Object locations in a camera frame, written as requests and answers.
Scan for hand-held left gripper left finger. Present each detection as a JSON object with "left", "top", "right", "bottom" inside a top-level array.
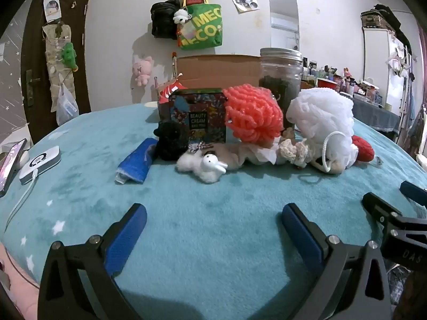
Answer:
[{"left": 38, "top": 203, "right": 148, "bottom": 320}]

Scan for white tissue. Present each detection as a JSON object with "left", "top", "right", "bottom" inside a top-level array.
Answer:
[{"left": 252, "top": 145, "right": 279, "bottom": 165}]

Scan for glass jar with metal lid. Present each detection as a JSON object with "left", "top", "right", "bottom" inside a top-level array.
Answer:
[{"left": 258, "top": 47, "right": 303, "bottom": 130}]

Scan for green tote bag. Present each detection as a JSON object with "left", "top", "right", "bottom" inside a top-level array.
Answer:
[{"left": 177, "top": 0, "right": 223, "bottom": 51}]

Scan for cream crochet scrunchie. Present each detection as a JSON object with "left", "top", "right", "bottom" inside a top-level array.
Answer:
[{"left": 278, "top": 138, "right": 312, "bottom": 168}]

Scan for clear plastic bag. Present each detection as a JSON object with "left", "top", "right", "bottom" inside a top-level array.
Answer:
[{"left": 56, "top": 83, "right": 80, "bottom": 126}]

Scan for hanging fabric organizer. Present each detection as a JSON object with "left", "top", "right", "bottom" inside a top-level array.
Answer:
[{"left": 42, "top": 20, "right": 79, "bottom": 114}]

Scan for black scrunchie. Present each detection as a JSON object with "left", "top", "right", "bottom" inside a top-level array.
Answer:
[{"left": 153, "top": 121, "right": 191, "bottom": 161}]

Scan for red plush toy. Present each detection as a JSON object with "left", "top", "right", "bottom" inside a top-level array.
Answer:
[{"left": 350, "top": 135, "right": 384, "bottom": 169}]

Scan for dark table cloth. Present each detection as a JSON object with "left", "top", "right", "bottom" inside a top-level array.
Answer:
[{"left": 350, "top": 93, "right": 401, "bottom": 132}]

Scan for white fluffy bunny hair clip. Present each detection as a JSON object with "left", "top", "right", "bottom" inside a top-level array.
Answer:
[{"left": 176, "top": 142, "right": 229, "bottom": 184}]

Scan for printed cosmetics box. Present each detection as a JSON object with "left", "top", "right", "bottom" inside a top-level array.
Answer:
[{"left": 168, "top": 88, "right": 229, "bottom": 145}]

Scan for black bag on wardrobe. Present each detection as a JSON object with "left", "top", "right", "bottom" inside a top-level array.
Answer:
[{"left": 360, "top": 4, "right": 411, "bottom": 32}]

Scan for green plush toy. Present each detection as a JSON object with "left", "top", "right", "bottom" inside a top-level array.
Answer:
[{"left": 61, "top": 42, "right": 81, "bottom": 72}]

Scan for white cable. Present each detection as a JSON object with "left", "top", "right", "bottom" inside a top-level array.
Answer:
[{"left": 3, "top": 173, "right": 37, "bottom": 234}]

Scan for smartphone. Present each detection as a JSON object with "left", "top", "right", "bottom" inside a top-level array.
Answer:
[{"left": 0, "top": 138, "right": 28, "bottom": 198}]

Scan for white plush keychain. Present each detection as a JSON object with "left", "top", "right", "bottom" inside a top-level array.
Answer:
[{"left": 173, "top": 7, "right": 191, "bottom": 25}]

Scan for cardboard box with red lining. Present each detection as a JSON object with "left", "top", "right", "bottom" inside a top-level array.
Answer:
[{"left": 156, "top": 54, "right": 267, "bottom": 122}]

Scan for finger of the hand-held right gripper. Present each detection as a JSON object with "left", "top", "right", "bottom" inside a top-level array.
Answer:
[
  {"left": 362, "top": 191, "right": 427, "bottom": 238},
  {"left": 400, "top": 180, "right": 427, "bottom": 201}
]

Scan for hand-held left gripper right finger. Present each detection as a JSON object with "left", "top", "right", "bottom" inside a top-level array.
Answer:
[{"left": 281, "top": 203, "right": 392, "bottom": 320}]

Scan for white card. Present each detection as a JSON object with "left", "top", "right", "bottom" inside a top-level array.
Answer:
[{"left": 43, "top": 0, "right": 62, "bottom": 24}]

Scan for wall mirror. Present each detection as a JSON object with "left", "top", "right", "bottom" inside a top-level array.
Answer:
[{"left": 268, "top": 0, "right": 300, "bottom": 57}]

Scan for coral mesh bath sponge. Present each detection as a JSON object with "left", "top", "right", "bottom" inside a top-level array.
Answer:
[{"left": 223, "top": 83, "right": 285, "bottom": 147}]

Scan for hanging clothes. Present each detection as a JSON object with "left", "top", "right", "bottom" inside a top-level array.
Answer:
[{"left": 400, "top": 73, "right": 427, "bottom": 161}]

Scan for group of cosmetic bottles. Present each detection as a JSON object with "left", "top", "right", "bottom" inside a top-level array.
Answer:
[{"left": 302, "top": 58, "right": 392, "bottom": 107}]

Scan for white wardrobe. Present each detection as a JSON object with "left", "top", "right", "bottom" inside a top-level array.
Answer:
[{"left": 362, "top": 27, "right": 411, "bottom": 117}]

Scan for white mesh bath pouf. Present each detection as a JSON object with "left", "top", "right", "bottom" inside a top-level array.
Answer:
[{"left": 286, "top": 87, "right": 359, "bottom": 170}]

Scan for dark brown door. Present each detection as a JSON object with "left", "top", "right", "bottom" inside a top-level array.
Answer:
[{"left": 20, "top": 0, "right": 92, "bottom": 147}]

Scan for pink plush toy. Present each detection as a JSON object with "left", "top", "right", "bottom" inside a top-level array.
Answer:
[{"left": 132, "top": 56, "right": 155, "bottom": 88}]

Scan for blue cloth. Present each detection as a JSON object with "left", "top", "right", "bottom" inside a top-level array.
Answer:
[{"left": 115, "top": 137, "right": 157, "bottom": 185}]

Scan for white charger device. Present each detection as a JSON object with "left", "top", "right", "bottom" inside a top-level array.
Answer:
[{"left": 19, "top": 146, "right": 62, "bottom": 185}]

